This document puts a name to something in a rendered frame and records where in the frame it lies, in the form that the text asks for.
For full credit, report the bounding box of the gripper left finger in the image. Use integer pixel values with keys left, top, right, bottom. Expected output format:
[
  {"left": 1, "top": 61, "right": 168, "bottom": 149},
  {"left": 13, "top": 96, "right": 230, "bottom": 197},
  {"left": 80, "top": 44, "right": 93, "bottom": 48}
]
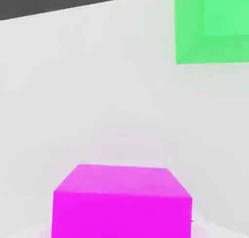
[{"left": 21, "top": 226, "right": 53, "bottom": 238}]

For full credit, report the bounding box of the small magenta cube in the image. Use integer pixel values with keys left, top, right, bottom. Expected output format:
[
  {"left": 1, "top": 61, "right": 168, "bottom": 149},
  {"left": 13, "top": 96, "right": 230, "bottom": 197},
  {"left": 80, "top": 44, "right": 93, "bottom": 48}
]
[{"left": 51, "top": 164, "right": 194, "bottom": 238}]

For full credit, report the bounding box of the large green box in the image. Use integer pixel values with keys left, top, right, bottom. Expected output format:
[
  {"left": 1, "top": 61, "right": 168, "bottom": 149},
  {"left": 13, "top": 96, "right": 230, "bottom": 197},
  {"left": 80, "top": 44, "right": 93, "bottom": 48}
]
[{"left": 173, "top": 0, "right": 249, "bottom": 65}]

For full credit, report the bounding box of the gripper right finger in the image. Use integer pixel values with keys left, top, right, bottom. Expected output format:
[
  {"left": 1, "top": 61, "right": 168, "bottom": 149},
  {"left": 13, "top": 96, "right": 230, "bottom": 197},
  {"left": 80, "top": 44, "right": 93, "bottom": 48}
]
[{"left": 191, "top": 218, "right": 242, "bottom": 238}]

